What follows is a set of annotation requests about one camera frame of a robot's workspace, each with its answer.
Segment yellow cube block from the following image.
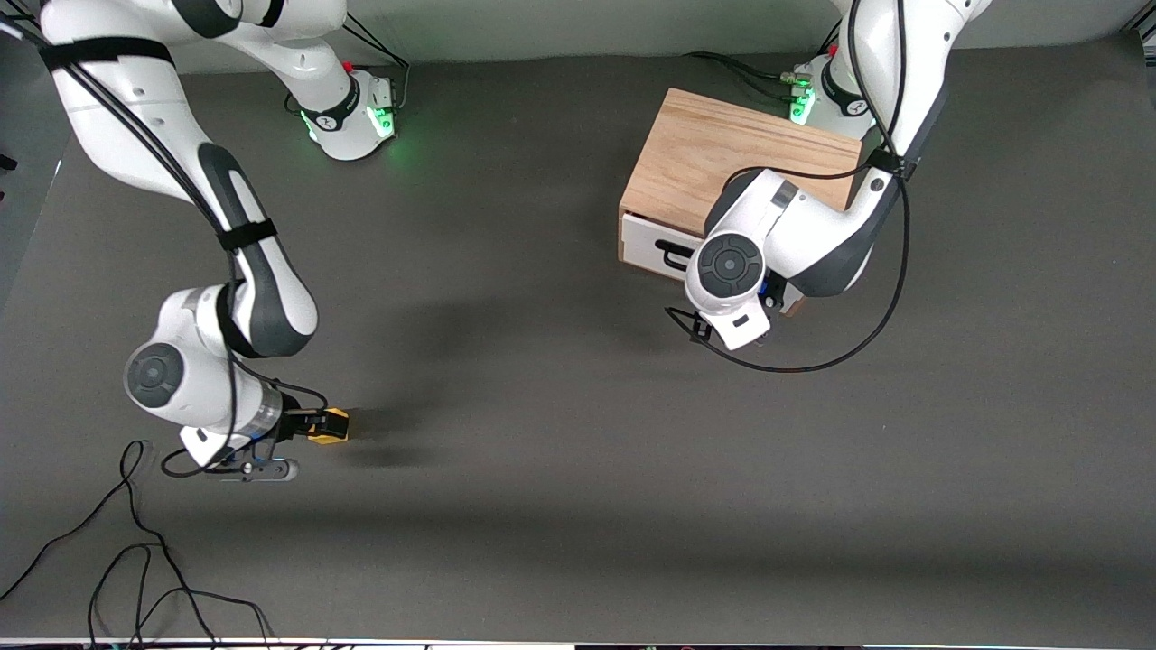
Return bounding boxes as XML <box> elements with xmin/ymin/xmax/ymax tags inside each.
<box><xmin>307</xmin><ymin>407</ymin><xmax>350</xmax><ymax>444</ymax></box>

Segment black drawer handle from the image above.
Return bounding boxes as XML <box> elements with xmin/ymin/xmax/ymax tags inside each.
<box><xmin>655</xmin><ymin>238</ymin><xmax>703</xmax><ymax>272</ymax></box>

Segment wooden drawer with white front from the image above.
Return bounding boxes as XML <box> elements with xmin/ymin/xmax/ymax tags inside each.
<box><xmin>620</xmin><ymin>211</ymin><xmax>712</xmax><ymax>282</ymax></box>

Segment light wooden drawer cabinet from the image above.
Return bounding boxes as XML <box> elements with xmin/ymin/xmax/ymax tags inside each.
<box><xmin>619</xmin><ymin>88</ymin><xmax>872</xmax><ymax>318</ymax></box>

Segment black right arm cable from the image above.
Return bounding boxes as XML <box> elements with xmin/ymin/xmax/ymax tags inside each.
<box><xmin>0</xmin><ymin>0</ymin><xmax>331</xmax><ymax>479</ymax></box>

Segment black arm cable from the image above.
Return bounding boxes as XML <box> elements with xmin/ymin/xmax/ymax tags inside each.
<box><xmin>0</xmin><ymin>0</ymin><xmax>331</xmax><ymax>479</ymax></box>
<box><xmin>666</xmin><ymin>0</ymin><xmax>915</xmax><ymax>374</ymax></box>

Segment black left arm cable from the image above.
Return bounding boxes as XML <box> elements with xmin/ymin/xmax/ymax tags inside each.
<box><xmin>666</xmin><ymin>0</ymin><xmax>915</xmax><ymax>374</ymax></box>

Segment black velcro cable strap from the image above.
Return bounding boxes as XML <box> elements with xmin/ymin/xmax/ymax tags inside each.
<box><xmin>39</xmin><ymin>36</ymin><xmax>174</xmax><ymax>71</ymax></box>
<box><xmin>865</xmin><ymin>147</ymin><xmax>919</xmax><ymax>179</ymax></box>
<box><xmin>216</xmin><ymin>219</ymin><xmax>278</xmax><ymax>252</ymax></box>

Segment thin black loose cable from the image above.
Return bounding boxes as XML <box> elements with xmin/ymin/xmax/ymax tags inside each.
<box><xmin>88</xmin><ymin>542</ymin><xmax>276</xmax><ymax>650</ymax></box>
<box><xmin>0</xmin><ymin>440</ymin><xmax>222</xmax><ymax>650</ymax></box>

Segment black left base cables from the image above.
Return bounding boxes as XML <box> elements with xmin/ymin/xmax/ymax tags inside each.
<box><xmin>685</xmin><ymin>50</ymin><xmax>818</xmax><ymax>102</ymax></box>

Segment black base cables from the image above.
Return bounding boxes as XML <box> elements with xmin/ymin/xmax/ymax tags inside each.
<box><xmin>341</xmin><ymin>13</ymin><xmax>413</xmax><ymax>111</ymax></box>
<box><xmin>685</xmin><ymin>50</ymin><xmax>818</xmax><ymax>102</ymax></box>

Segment black right base cables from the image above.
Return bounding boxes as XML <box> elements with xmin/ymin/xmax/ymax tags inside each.
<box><xmin>341</xmin><ymin>13</ymin><xmax>413</xmax><ymax>111</ymax></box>

